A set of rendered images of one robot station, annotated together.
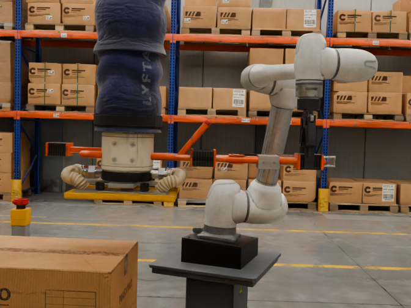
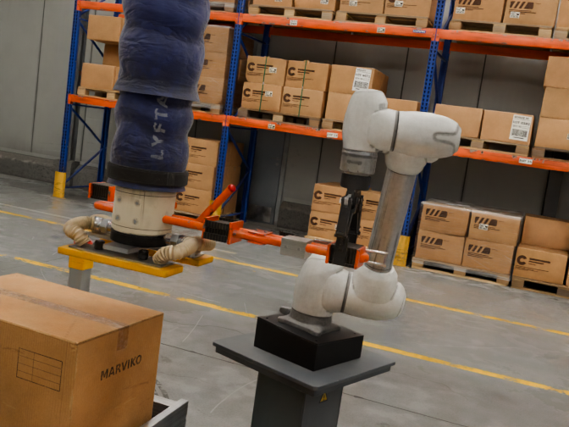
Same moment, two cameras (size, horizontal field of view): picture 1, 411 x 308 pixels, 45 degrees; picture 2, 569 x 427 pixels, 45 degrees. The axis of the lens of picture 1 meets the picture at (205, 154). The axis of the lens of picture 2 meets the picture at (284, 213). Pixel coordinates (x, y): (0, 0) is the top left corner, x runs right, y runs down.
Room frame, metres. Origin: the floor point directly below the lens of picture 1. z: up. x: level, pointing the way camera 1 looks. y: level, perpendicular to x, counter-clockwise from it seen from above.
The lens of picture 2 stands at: (-0.04, -0.74, 1.57)
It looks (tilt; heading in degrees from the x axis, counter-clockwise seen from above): 7 degrees down; 19
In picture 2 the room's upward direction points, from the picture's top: 8 degrees clockwise
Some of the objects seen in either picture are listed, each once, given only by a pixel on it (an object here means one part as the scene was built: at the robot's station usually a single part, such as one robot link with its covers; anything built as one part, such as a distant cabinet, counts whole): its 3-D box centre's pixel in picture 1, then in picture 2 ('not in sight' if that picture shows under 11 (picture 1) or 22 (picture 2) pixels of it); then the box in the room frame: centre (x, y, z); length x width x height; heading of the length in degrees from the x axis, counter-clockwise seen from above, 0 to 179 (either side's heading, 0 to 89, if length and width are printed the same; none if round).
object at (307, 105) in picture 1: (307, 112); (354, 191); (1.65, -0.34, 1.43); 0.08 x 0.07 x 0.09; 0
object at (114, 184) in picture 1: (126, 175); (140, 235); (1.65, 0.26, 1.20); 0.34 x 0.25 x 0.06; 90
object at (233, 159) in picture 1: (188, 155); (223, 222); (1.77, 0.06, 1.27); 0.93 x 0.30 x 0.04; 90
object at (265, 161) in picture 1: (267, 161); (296, 246); (1.65, -0.21, 1.26); 0.07 x 0.07 x 0.04; 0
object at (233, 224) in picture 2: (202, 157); (223, 229); (1.65, 0.01, 1.27); 0.10 x 0.08 x 0.06; 0
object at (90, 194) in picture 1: (122, 190); (120, 253); (1.55, 0.26, 1.16); 0.34 x 0.10 x 0.05; 90
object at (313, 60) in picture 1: (314, 57); (370, 120); (1.66, -0.35, 1.61); 0.13 x 0.11 x 0.16; 104
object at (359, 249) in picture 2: (308, 161); (345, 254); (1.64, -0.34, 1.26); 0.08 x 0.07 x 0.05; 90
